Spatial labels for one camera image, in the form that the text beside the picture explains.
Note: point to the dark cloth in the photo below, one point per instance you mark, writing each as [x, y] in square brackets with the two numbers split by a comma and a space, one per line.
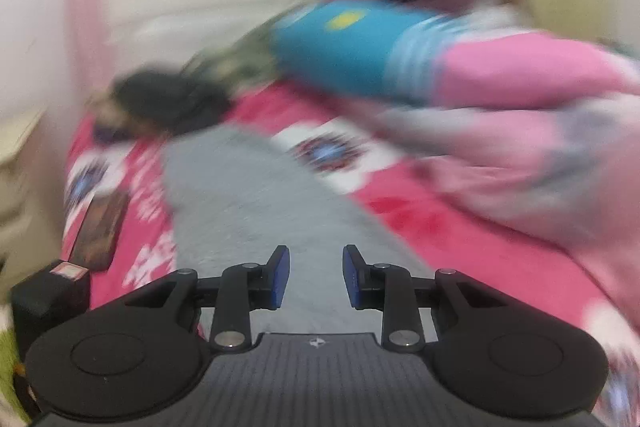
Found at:
[165, 99]

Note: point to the pink grey floral duvet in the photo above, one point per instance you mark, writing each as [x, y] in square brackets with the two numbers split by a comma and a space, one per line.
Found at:
[525, 167]

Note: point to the blue striped pillow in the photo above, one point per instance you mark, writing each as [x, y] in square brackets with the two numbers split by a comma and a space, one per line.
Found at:
[340, 52]

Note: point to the green plaid pillow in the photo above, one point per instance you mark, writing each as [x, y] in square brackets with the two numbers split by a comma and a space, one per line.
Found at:
[235, 67]

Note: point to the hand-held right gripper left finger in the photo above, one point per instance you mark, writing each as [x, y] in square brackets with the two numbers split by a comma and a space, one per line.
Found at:
[280, 279]

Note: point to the pink floral blanket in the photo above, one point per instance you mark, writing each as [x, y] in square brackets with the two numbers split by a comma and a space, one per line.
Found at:
[450, 232]

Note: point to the grey sweatpants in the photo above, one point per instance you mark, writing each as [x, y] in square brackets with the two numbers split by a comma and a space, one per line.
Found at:
[260, 207]

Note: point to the green cloth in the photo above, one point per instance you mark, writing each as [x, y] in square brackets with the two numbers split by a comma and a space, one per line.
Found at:
[10, 372]

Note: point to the beige nightstand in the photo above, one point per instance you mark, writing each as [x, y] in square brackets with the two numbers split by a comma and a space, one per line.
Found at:
[15, 187]

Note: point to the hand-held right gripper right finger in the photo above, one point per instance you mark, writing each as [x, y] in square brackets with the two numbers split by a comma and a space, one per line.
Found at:
[352, 279]

